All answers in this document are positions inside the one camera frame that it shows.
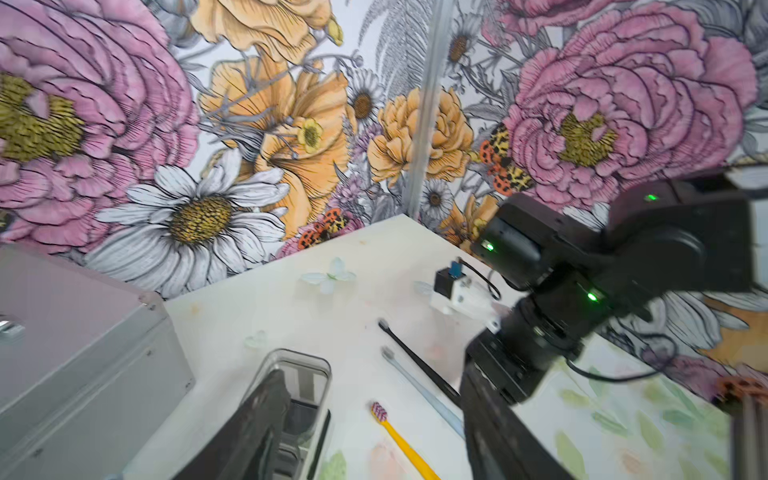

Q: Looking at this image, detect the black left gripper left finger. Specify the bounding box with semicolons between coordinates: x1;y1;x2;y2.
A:
175;370;290;480

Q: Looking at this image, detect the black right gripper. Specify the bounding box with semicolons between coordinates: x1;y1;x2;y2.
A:
465;194;660;405

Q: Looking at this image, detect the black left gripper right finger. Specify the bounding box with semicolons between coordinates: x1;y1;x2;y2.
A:
459;362;571;480

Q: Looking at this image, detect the light blue toothbrush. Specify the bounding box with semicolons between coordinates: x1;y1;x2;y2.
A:
381;346;465;440

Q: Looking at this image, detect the white clear toothbrush holder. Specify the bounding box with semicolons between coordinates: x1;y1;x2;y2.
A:
241;348;332;479

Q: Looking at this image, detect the yellow toothbrush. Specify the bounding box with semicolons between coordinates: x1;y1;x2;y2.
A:
370;402;440;480

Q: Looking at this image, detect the black toothbrush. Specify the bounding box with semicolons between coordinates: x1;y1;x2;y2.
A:
377;318;461;407

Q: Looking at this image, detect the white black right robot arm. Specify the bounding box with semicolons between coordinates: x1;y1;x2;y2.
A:
465;165;767;405

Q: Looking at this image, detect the silver aluminium first aid case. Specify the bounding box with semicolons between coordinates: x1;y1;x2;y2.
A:
1;245;195;479

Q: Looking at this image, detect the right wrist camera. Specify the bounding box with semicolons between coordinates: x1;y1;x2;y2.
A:
430;257;506;322

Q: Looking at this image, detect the aluminium frame post right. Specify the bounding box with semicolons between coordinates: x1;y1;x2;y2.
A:
403;1;456;221

